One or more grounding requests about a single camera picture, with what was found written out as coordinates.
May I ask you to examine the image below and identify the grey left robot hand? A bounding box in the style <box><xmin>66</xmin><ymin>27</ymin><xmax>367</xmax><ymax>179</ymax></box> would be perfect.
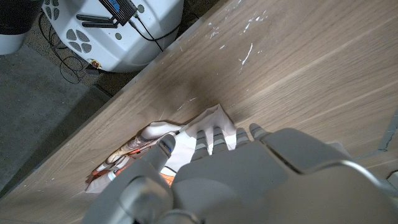
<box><xmin>80</xmin><ymin>123</ymin><xmax>398</xmax><ymax>224</ymax></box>

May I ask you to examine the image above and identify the beige cloth with orange print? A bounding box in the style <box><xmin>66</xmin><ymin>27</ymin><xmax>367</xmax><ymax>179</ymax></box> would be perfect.
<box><xmin>84</xmin><ymin>104</ymin><xmax>238</xmax><ymax>194</ymax></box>

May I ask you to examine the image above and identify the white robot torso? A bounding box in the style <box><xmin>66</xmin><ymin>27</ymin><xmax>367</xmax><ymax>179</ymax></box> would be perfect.
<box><xmin>41</xmin><ymin>0</ymin><xmax>184</xmax><ymax>73</ymax></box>

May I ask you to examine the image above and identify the black electronics box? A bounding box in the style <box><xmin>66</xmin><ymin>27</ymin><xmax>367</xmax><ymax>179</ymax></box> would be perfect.
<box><xmin>98</xmin><ymin>0</ymin><xmax>139</xmax><ymax>27</ymax></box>

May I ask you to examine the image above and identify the white bin with black liner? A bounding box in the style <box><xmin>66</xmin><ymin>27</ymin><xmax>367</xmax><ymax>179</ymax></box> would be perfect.
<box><xmin>0</xmin><ymin>0</ymin><xmax>44</xmax><ymax>56</ymax></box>

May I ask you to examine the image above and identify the black torso cable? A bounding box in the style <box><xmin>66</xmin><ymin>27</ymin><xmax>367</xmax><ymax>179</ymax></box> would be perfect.
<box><xmin>129</xmin><ymin>14</ymin><xmax>182</xmax><ymax>52</ymax></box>

